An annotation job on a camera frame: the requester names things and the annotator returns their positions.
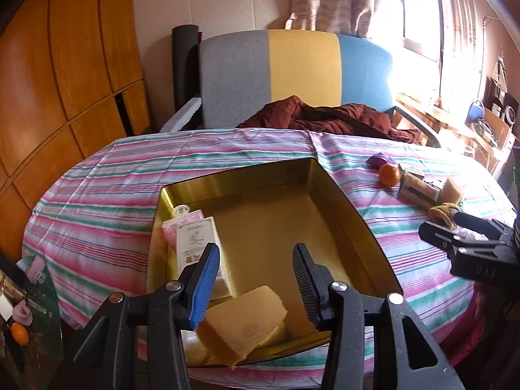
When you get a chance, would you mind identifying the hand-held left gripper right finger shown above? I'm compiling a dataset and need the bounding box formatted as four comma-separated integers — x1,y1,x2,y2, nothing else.
292,243,466,390

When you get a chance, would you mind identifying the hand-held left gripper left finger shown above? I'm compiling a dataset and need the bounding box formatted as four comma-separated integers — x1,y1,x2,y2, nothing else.
73,242,221,390

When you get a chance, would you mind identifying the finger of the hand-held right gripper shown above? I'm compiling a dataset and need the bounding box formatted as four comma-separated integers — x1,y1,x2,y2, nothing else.
449,244,520,282
418,211,516,253

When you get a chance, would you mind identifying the yellow cloth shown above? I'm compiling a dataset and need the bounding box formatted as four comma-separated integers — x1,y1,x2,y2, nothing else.
428,202,462,228

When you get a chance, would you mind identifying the cracker packet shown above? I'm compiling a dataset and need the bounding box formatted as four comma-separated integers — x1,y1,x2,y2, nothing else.
397,173,443,209

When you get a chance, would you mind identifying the white carton box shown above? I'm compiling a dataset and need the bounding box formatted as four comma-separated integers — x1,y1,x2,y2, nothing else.
175,216,232,299

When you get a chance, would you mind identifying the pale yellow sponge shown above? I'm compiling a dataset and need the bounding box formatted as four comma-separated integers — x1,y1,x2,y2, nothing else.
181,320,292,367

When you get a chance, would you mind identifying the pink bottle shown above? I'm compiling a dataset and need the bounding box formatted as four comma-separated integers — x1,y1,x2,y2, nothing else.
162,205,204,248

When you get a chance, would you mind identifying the gold tin tray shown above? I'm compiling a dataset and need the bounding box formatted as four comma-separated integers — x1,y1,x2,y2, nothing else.
147,158,404,368

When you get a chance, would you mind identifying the red clothing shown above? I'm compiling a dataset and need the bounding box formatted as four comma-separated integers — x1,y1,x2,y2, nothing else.
447,280,520,370

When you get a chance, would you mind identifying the purple wrapper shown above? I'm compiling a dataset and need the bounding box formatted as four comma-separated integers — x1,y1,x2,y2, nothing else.
367,153,394,170

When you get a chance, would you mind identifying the wooden desk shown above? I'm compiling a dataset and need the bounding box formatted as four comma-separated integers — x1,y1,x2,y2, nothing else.
396,91,516,171

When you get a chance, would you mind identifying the cardboard box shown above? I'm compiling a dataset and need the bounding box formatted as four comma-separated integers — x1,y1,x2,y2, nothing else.
473,110,511,151

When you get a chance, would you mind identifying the striped tablecloth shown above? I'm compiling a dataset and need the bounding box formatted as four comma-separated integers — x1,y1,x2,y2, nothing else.
22,127,516,386

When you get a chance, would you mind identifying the dark red jacket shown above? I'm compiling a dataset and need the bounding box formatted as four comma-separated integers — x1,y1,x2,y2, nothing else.
238,95,419,144

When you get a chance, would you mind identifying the glass side table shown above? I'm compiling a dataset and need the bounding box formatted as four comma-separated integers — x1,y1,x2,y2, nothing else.
0,252,66,390

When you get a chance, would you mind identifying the small tangerine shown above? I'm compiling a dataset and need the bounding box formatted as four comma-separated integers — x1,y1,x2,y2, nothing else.
11,322,30,345

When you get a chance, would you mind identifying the grey yellow blue armchair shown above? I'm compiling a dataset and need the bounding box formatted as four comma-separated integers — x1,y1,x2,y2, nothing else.
159,29,443,149

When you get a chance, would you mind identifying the black rolled mat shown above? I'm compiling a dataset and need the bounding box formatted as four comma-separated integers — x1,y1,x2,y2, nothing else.
171,24,201,112

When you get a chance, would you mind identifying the window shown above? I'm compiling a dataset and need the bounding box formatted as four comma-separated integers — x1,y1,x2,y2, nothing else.
382,0,448,102

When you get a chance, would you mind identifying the wooden wardrobe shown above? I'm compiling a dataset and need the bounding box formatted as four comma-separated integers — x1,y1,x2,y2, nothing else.
0,0,153,261

